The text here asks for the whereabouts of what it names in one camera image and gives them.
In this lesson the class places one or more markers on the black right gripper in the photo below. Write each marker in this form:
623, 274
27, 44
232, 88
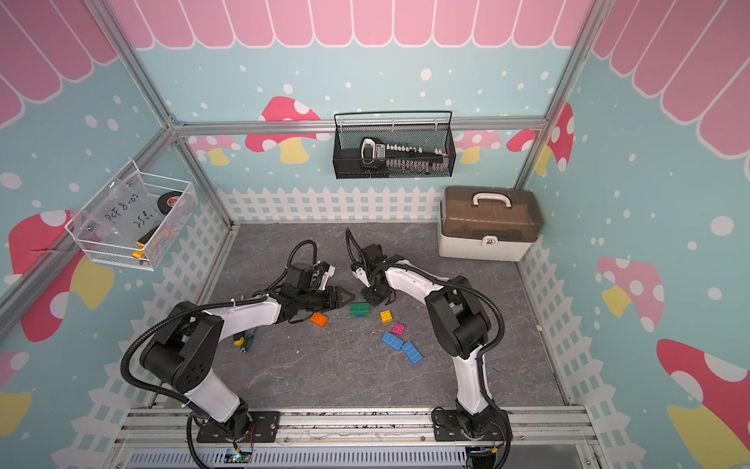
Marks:
371, 300

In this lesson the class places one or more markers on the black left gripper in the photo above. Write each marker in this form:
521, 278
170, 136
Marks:
337, 302

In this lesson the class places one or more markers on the orange lego brick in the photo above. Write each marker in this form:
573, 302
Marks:
319, 320

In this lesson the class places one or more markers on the green lego brick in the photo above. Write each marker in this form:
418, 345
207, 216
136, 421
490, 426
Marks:
359, 309

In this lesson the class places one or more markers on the light blue lego brick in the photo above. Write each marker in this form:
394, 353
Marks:
392, 341
411, 353

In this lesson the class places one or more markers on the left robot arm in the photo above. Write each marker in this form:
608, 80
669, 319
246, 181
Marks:
175, 357

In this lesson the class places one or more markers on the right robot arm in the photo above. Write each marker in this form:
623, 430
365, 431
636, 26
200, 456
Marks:
465, 322

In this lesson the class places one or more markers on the yellow lego brick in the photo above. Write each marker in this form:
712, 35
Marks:
386, 317

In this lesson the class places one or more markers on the socket set tool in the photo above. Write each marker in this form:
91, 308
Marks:
400, 161

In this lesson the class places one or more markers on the white storage box brown lid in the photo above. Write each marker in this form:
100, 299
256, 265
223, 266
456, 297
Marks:
488, 224

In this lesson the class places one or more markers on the black tape roll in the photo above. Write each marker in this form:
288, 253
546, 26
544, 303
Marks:
167, 201

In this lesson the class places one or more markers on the black wire wall basket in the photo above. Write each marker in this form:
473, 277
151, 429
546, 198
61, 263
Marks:
394, 144

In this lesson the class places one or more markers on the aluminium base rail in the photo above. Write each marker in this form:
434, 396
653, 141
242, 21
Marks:
543, 437

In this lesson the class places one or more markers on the white wire wall basket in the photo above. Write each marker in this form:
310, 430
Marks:
121, 225

